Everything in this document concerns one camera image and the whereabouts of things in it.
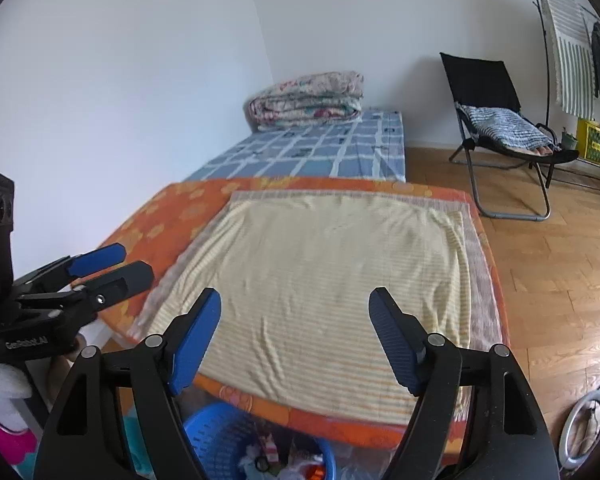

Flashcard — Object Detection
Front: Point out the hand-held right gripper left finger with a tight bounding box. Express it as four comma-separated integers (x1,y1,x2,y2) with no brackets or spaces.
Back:
32,287,223,480

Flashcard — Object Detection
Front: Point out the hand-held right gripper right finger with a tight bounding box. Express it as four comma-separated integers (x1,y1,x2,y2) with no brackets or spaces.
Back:
368,287,561,480

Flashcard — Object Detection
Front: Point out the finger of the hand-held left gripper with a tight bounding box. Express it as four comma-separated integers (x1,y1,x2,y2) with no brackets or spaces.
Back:
17,260,155,319
12,242,128,294

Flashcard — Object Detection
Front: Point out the blue plastic basket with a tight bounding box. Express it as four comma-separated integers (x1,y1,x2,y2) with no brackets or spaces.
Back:
182,402,337,480

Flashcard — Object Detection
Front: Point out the person's left forearm pink sleeve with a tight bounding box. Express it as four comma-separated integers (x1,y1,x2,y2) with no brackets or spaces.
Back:
0,359,39,468

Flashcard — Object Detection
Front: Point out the person's left hand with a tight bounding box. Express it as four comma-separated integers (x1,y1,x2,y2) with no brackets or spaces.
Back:
46,332,87,407

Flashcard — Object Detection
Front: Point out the orange patterned mattress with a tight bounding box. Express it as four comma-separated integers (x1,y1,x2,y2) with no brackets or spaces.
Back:
95,177,510,467

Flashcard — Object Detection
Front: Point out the yellow striped blanket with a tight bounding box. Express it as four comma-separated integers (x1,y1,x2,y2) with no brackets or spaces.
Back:
130,189,504,424

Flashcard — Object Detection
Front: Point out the blue checked mattress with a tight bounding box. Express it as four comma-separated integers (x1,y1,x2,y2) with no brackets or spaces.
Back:
182,107,409,184

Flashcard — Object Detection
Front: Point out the striped cloth on chair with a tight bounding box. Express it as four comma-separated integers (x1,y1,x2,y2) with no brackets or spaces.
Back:
454,103,564,154

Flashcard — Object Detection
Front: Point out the folded floral quilt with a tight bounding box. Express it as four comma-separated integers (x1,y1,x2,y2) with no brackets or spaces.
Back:
247,70,365,129

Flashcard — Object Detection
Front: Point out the black folding chair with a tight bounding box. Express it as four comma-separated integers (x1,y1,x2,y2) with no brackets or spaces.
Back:
439,52,580,222

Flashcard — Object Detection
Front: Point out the yellow plastic crate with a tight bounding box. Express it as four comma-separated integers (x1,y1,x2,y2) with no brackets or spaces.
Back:
576,117,600,167

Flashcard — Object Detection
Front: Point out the striped hanging towel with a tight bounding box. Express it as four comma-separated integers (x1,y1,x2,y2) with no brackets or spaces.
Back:
537,0,597,117

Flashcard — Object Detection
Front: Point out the white ring frame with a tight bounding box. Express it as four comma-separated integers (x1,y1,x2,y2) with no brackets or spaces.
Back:
558,379,600,472

